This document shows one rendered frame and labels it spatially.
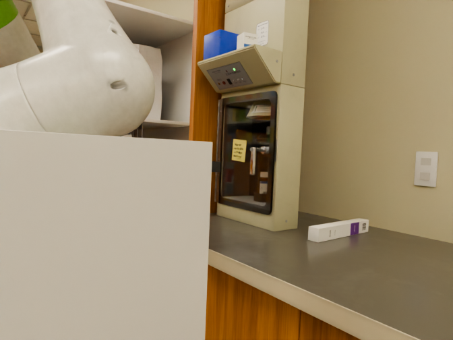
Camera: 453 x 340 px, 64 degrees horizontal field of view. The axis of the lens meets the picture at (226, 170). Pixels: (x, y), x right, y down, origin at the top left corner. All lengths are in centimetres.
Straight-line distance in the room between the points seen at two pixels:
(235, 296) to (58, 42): 69
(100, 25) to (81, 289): 32
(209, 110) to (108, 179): 117
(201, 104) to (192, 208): 111
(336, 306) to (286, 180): 60
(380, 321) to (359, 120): 99
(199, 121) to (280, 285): 83
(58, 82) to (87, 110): 4
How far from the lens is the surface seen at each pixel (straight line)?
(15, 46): 86
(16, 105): 46
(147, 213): 32
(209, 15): 153
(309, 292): 72
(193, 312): 37
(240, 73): 125
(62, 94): 45
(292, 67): 124
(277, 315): 84
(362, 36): 158
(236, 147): 131
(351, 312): 67
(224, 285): 97
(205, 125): 144
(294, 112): 122
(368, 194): 148
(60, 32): 51
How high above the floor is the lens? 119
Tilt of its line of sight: 3 degrees down
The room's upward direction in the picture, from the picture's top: 2 degrees clockwise
